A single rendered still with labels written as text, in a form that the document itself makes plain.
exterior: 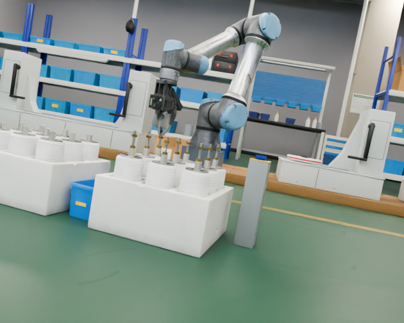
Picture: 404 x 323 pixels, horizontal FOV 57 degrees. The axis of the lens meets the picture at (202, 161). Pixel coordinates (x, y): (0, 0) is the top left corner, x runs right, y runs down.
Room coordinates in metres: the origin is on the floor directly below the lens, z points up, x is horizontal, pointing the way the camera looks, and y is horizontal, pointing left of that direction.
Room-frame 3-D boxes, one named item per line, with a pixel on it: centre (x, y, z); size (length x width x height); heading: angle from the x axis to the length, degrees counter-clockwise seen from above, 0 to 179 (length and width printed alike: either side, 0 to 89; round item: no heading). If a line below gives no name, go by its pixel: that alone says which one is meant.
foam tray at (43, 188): (1.47, 0.63, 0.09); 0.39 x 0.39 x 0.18; 75
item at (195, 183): (1.19, 0.01, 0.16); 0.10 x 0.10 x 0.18
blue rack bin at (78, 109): (6.39, 2.09, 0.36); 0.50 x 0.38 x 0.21; 173
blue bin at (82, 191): (1.42, 0.35, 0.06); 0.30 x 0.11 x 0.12; 165
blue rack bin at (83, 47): (6.37, 2.10, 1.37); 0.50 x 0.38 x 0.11; 173
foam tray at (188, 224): (1.33, 0.09, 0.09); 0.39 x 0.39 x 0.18; 75
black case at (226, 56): (6.04, -0.09, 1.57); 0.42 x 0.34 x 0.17; 172
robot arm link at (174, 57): (1.47, 0.18, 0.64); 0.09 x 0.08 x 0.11; 124
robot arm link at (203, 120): (1.75, -0.01, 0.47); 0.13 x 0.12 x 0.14; 34
